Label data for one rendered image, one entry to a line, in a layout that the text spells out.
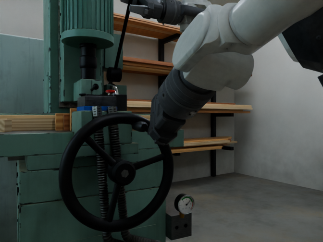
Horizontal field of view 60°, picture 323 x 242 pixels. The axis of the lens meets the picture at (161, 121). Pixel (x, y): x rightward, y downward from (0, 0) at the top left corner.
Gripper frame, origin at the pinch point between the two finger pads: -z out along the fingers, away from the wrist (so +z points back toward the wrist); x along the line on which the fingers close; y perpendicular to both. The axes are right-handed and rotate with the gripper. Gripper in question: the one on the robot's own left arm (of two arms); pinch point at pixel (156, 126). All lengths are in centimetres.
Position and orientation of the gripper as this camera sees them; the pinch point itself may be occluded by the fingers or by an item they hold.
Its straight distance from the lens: 63.7
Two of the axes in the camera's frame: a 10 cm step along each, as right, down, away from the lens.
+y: -9.2, -2.5, -3.2
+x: 0.4, -8.4, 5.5
